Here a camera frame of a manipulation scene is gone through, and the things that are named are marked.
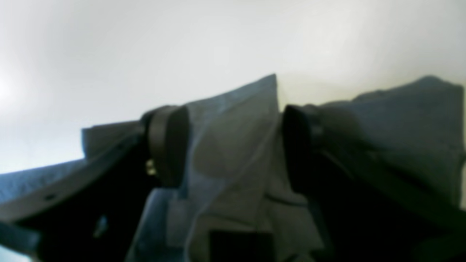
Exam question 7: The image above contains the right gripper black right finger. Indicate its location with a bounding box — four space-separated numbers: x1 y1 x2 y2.
282 105 324 197

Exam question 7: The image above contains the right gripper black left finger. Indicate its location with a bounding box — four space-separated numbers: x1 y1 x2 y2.
141 106 190 188

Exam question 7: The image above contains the olive green T-shirt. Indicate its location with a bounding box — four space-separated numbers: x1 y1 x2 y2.
1 75 465 262

